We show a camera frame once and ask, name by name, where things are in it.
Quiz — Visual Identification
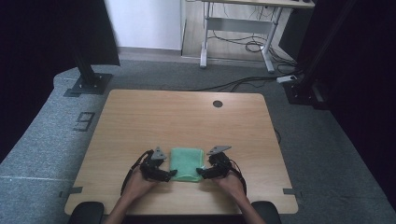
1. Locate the dark curtain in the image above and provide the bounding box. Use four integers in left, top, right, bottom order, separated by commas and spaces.
0, 0, 121, 163
295, 0, 396, 202

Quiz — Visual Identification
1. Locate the person's right hand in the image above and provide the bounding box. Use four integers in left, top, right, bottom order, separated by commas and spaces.
217, 174, 248, 202

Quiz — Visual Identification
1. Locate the black chair armrest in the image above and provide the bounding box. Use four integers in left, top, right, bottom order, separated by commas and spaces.
67, 201, 106, 224
251, 200, 283, 224

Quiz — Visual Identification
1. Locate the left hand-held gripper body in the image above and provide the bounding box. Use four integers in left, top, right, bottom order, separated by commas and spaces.
140, 147, 168, 181

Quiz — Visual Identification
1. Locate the bundle of black floor cables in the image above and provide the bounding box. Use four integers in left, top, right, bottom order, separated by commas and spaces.
207, 3, 298, 68

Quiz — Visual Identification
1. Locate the person's left hand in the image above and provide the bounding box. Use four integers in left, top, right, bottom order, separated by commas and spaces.
122, 170, 157, 201

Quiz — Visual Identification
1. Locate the grey tape strip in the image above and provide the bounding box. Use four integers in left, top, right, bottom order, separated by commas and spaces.
282, 188, 304, 199

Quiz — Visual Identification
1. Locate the black panel under desk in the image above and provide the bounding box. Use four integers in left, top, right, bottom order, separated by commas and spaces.
277, 7, 313, 61

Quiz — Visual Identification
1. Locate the white-legged wooden desk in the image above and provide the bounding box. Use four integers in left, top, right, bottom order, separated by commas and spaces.
186, 0, 316, 75

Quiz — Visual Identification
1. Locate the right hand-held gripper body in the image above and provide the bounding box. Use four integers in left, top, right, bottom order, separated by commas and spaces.
205, 145, 233, 178

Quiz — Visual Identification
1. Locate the green microfibre cloth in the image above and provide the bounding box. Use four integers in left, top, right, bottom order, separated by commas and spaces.
169, 147, 206, 184

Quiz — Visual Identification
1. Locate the black metal stand with base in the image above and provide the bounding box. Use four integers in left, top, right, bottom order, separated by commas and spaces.
63, 46, 113, 98
282, 0, 358, 110

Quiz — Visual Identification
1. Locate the long black floor cable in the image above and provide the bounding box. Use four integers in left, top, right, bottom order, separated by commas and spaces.
189, 75, 283, 93

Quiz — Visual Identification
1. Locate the white power strip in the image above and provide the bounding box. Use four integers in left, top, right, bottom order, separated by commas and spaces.
276, 74, 299, 85

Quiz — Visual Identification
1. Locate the hand-held gripper black cable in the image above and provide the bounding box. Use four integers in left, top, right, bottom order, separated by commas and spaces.
120, 149, 154, 195
228, 158, 248, 196

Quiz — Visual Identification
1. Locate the right hand-held gripper black cable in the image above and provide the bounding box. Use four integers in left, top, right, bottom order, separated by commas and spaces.
228, 158, 248, 196

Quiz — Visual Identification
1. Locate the left hand-held gripper black cable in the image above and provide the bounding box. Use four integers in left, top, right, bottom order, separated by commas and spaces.
120, 149, 154, 195

